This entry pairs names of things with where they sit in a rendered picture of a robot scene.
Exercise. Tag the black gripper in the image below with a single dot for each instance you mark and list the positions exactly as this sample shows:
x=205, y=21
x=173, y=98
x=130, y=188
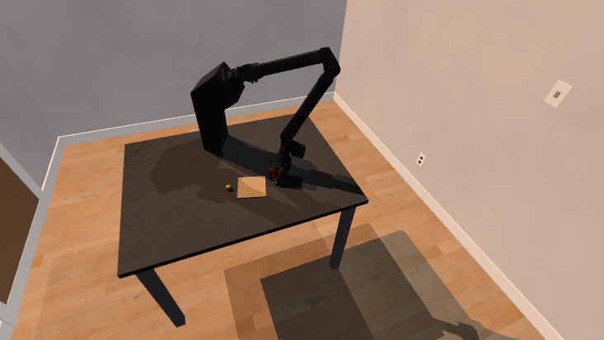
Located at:
x=281, y=164

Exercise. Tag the orange square mat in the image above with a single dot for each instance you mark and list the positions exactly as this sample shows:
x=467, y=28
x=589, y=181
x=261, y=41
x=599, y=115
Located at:
x=249, y=187

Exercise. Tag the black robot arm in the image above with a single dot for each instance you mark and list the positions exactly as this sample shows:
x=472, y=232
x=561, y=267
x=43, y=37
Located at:
x=253, y=72

